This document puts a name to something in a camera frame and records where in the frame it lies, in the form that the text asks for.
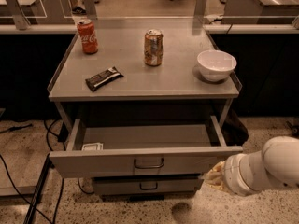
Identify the orange patterned soda can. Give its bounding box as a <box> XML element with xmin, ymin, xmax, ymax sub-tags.
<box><xmin>144</xmin><ymin>29</ymin><xmax>163</xmax><ymax>66</ymax></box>

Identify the dark snack bar wrapper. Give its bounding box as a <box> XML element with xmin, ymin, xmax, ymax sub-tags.
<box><xmin>85</xmin><ymin>67</ymin><xmax>123</xmax><ymax>91</ymax></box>

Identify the glass divider panel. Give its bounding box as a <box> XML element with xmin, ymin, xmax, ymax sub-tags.
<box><xmin>0</xmin><ymin>0</ymin><xmax>299</xmax><ymax>31</ymax></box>

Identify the drawer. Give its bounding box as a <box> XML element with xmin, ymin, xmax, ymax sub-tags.
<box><xmin>50</xmin><ymin>119</ymin><xmax>243</xmax><ymax>178</ymax></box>
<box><xmin>92</xmin><ymin>174</ymin><xmax>203</xmax><ymax>196</ymax></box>

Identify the grey metal cabinet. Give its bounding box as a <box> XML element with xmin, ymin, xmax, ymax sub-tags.
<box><xmin>46</xmin><ymin>17</ymin><xmax>243</xmax><ymax>202</ymax></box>

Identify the black floor rail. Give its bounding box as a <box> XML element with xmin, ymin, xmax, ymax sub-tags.
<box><xmin>23</xmin><ymin>157</ymin><xmax>52</xmax><ymax>224</ymax></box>

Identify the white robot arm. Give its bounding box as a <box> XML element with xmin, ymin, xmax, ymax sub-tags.
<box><xmin>203</xmin><ymin>136</ymin><xmax>299</xmax><ymax>196</ymax></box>

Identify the red cola can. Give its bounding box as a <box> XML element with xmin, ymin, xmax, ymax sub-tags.
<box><xmin>77</xmin><ymin>19</ymin><xmax>98</xmax><ymax>54</ymax></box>

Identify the white bowl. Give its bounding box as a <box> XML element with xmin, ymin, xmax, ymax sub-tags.
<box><xmin>197</xmin><ymin>50</ymin><xmax>237</xmax><ymax>82</ymax></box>

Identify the person foot in shoe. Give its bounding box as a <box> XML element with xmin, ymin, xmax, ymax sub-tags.
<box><xmin>72</xmin><ymin>6</ymin><xmax>86</xmax><ymax>15</ymax></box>

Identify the right background desk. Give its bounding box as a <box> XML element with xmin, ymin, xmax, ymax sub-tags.
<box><xmin>221</xmin><ymin>0</ymin><xmax>299</xmax><ymax>24</ymax></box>

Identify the background desk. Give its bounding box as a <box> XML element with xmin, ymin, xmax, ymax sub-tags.
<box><xmin>0</xmin><ymin>0</ymin><xmax>74</xmax><ymax>24</ymax></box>
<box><xmin>221</xmin><ymin>0</ymin><xmax>299</xmax><ymax>24</ymax></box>

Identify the left background desk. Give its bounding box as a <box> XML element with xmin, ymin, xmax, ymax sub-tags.
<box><xmin>0</xmin><ymin>0</ymin><xmax>74</xmax><ymax>24</ymax></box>

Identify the black floor cable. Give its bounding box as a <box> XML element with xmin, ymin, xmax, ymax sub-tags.
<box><xmin>0</xmin><ymin>119</ymin><xmax>94</xmax><ymax>224</ymax></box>

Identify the white paper in drawer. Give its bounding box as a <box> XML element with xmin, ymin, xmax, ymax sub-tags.
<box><xmin>82</xmin><ymin>143</ymin><xmax>103</xmax><ymax>151</ymax></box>

